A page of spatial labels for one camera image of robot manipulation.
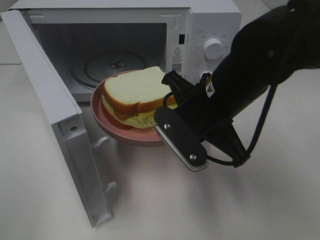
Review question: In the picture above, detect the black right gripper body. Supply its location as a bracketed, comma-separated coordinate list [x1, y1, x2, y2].
[163, 82, 250, 168]

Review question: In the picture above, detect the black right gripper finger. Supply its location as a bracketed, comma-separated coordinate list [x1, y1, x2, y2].
[154, 106, 209, 172]
[161, 70, 194, 100]

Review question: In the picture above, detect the pink speckled plate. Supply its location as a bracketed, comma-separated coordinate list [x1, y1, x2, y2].
[90, 71, 165, 148]

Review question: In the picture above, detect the white bread sandwich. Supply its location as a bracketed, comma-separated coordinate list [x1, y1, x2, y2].
[101, 66, 171, 130]

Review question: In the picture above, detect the white microwave door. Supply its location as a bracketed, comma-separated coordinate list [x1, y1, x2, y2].
[1, 10, 117, 228]

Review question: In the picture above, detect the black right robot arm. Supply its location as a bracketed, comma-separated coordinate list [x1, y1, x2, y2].
[154, 0, 320, 172]

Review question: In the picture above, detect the white timer knob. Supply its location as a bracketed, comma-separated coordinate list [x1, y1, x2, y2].
[200, 71, 213, 83]

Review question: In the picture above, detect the white power knob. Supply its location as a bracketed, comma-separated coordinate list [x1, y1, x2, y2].
[203, 37, 224, 60]

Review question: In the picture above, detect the white microwave oven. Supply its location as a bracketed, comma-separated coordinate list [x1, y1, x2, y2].
[7, 0, 242, 102]

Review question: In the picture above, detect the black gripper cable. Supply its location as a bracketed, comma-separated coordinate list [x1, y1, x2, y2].
[206, 83, 278, 167]

